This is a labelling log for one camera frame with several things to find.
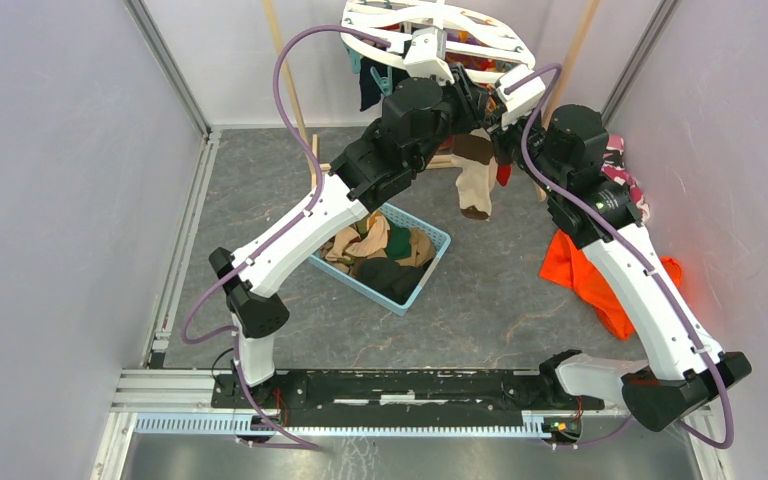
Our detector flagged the tan sock in basket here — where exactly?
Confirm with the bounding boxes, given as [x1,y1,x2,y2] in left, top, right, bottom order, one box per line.
[317,211,437,277]

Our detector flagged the light blue laundry basket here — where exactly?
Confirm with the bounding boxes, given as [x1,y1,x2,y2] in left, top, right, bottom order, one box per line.
[308,203,451,316]

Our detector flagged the teal clothespin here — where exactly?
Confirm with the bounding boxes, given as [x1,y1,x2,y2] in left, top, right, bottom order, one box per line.
[345,46,362,75]
[370,64,394,97]

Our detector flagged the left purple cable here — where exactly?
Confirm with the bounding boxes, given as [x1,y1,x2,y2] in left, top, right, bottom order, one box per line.
[180,24,392,452]

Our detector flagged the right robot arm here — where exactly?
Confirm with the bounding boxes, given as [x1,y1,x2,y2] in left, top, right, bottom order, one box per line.
[486,105,751,431]

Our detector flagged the red santa pattern sock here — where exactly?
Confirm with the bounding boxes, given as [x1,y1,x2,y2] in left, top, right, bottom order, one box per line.
[495,164,512,187]

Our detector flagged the pink camouflage cloth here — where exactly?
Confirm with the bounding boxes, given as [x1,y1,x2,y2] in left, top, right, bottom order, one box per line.
[601,134,651,223]

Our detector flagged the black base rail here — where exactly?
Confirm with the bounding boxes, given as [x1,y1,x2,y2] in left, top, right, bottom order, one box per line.
[210,367,605,431]

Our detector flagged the black hanging sock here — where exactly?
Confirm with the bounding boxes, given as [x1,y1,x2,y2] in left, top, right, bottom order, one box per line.
[359,57,409,112]

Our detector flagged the wooden hanger stand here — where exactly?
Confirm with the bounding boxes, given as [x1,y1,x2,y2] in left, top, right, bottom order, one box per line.
[261,0,601,188]

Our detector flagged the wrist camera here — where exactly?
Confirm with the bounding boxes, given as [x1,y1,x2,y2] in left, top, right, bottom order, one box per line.
[399,26,455,86]
[495,65,546,129]

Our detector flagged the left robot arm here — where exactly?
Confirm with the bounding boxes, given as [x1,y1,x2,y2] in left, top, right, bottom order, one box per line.
[209,65,489,408]

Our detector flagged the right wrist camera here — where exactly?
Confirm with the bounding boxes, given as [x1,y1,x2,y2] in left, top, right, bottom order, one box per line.
[495,65,546,129]

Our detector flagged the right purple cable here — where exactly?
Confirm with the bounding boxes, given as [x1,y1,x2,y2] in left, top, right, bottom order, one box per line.
[503,62,735,450]

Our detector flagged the white round sock hanger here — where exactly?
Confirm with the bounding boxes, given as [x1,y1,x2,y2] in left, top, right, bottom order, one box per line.
[340,1,536,85]

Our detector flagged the purple cable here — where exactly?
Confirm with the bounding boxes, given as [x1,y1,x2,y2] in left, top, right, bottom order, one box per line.
[503,62,735,450]
[180,24,392,452]

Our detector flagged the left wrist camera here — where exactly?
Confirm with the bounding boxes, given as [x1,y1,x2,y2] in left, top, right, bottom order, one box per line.
[399,26,455,86]

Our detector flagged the orange cloth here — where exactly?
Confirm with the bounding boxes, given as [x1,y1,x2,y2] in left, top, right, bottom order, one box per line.
[539,230,680,340]

